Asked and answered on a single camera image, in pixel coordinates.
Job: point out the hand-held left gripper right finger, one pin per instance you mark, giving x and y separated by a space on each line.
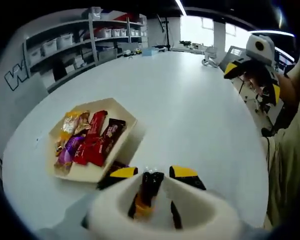
187 175

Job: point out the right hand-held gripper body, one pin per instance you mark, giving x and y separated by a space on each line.
267 50

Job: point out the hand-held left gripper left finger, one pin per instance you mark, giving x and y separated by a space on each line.
122 175

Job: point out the black glossy food packet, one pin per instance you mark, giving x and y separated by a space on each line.
150 182

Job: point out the cream hexagonal container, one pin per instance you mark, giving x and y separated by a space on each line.
87 173

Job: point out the wide red food packet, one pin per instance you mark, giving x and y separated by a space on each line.
95 150

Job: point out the white food tongs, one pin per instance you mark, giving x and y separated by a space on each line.
210 205

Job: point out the dark brown food packet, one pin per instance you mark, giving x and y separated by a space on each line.
112 137

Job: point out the long red food packet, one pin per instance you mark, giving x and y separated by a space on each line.
96 123

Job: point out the light purple food packet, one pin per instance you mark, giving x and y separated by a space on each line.
70 150

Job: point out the gold food packet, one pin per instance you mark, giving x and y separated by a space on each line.
83 122

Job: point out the small white orange food packet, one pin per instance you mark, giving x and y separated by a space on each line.
60 147

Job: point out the yellow food packet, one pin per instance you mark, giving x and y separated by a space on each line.
68 125

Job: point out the person's right hand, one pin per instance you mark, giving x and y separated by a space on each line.
256 75

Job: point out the grey chair back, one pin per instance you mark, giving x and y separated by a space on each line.
233 53

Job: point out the ceiling light strip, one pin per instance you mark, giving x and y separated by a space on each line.
272 33
181 6

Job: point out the white office chair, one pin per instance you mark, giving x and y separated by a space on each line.
258 107

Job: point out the white desktop device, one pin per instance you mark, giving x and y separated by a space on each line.
210 58

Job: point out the green potted plants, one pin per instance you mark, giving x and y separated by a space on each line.
185 42

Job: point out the black tripod stand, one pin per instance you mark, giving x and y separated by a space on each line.
166 32

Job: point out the person's torso in beige shirt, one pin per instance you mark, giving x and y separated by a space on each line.
290 175

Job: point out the light blue box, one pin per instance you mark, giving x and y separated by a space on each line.
150 52

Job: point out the small yellow toy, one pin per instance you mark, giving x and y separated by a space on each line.
138 51

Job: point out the grey storage crate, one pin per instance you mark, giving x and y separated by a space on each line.
107 54

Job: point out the black backpack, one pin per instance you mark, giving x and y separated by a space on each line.
58 71

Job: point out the red white blue box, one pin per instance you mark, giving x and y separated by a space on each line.
120 16

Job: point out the grey metal shelving rack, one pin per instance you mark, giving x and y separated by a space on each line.
95 37

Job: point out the row of white storage bins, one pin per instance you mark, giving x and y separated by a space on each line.
50 46

